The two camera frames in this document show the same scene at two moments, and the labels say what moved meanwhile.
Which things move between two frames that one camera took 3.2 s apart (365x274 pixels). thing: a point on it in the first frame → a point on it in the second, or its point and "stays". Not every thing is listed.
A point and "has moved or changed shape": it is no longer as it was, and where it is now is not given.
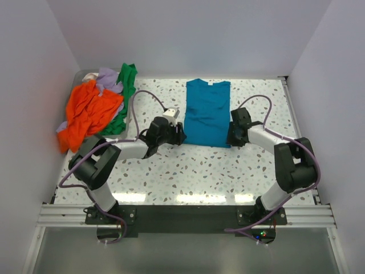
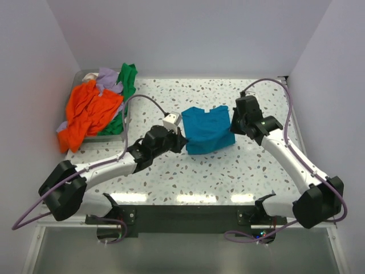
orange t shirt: [88, 113] stays
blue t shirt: [207, 113] has moved or changed shape
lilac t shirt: [107, 79] stays
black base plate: [259, 224] stays
